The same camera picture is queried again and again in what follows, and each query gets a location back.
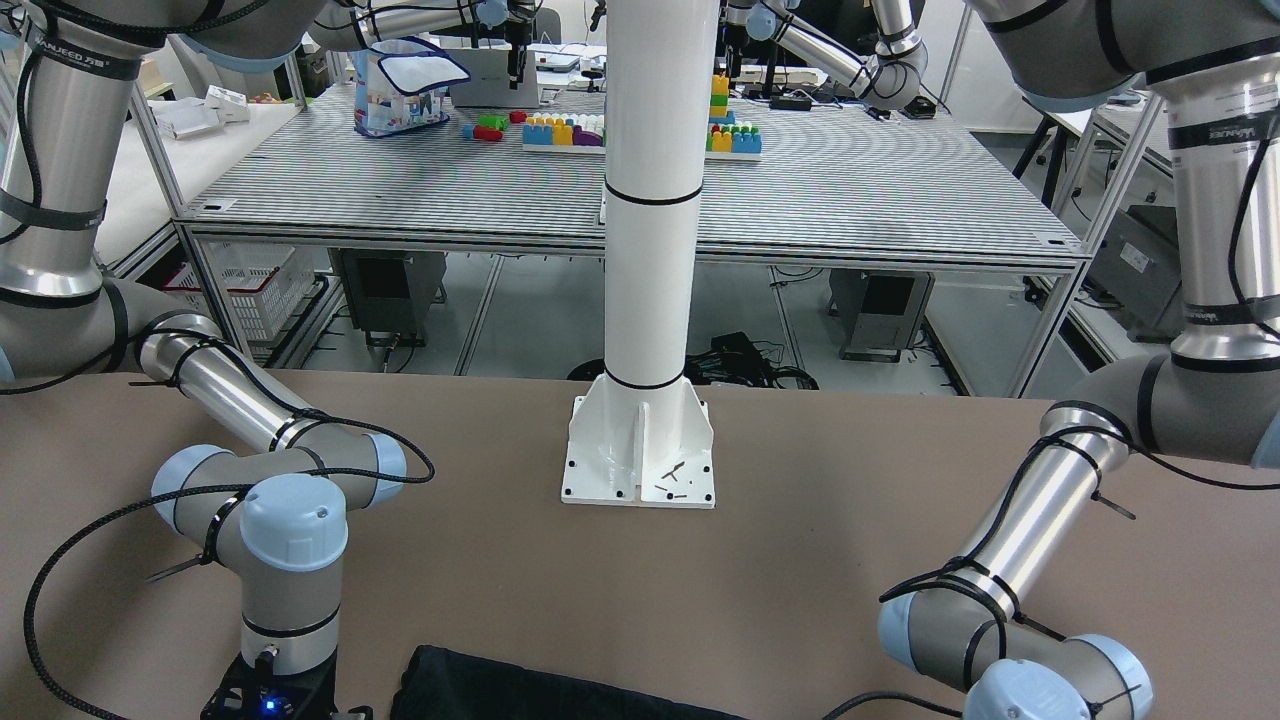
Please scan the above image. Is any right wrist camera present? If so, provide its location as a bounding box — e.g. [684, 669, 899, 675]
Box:
[200, 656, 375, 719]

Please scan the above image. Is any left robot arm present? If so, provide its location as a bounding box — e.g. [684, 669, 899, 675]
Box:
[878, 1, 1279, 719]

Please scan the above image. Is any grey controller box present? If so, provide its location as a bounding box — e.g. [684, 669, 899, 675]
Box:
[330, 249, 445, 347]
[828, 268, 934, 363]

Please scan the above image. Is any black printed t-shirt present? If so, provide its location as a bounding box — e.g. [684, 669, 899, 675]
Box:
[390, 644, 733, 719]

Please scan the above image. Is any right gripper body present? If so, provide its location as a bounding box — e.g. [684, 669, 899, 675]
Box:
[236, 660, 337, 719]

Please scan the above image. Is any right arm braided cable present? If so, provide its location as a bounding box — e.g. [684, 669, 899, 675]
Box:
[0, 29, 436, 720]

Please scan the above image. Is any striped background workbench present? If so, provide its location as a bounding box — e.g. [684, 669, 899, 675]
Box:
[184, 87, 1087, 274]

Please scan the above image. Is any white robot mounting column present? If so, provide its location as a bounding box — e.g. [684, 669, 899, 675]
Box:
[561, 1, 721, 509]

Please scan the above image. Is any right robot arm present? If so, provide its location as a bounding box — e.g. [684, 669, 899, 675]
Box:
[3, 1, 410, 719]

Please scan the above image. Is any toy block set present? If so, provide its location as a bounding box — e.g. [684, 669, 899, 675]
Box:
[462, 72, 763, 159]

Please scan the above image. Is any white plastic basket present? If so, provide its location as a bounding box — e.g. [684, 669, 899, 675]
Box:
[205, 242, 314, 343]

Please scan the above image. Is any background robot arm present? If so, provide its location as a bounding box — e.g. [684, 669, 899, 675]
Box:
[722, 1, 928, 111]

